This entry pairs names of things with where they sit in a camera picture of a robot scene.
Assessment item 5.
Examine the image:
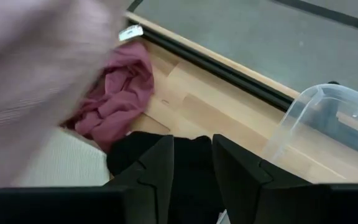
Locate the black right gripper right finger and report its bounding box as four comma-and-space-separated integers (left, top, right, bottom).
212, 134, 358, 224

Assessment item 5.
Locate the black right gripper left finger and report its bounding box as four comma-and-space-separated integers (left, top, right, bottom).
0, 134, 175, 224

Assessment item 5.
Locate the black cloth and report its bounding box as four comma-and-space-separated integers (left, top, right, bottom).
106, 130, 227, 224

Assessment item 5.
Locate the pink striped shirt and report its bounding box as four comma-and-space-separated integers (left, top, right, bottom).
0, 0, 129, 194

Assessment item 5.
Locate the clear plastic container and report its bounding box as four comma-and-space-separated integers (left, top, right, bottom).
260, 83, 358, 185

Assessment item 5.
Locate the maroon cloth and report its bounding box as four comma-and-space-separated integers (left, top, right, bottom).
61, 41, 155, 154

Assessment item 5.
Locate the white paper tag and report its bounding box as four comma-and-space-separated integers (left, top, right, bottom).
118, 24, 144, 42

